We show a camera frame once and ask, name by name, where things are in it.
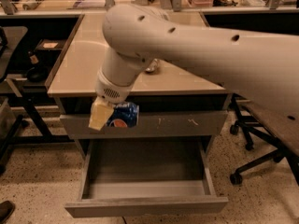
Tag blue pepsi can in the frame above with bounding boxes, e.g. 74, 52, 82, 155
106, 102, 139, 128

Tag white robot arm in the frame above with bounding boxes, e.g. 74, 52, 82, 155
89, 4, 299, 130

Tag open grey middle drawer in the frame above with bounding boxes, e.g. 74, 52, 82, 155
65, 137, 228, 217

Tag grey drawer cabinet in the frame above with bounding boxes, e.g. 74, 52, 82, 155
47, 13, 231, 148

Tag black office chair left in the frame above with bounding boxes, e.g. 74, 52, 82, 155
0, 26, 28, 174

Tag closed grey top drawer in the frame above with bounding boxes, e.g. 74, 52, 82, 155
60, 111, 227, 139

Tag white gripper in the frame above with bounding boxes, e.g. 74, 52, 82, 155
89, 71, 133, 131

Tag black office chair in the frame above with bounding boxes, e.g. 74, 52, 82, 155
230, 94, 299, 185
0, 26, 28, 174

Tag black office chair right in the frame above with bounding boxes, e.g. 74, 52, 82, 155
230, 94, 299, 185

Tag black shoe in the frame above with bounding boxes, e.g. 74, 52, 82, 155
0, 201, 15, 224

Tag green soda can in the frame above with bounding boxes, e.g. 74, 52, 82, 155
145, 59, 160, 73

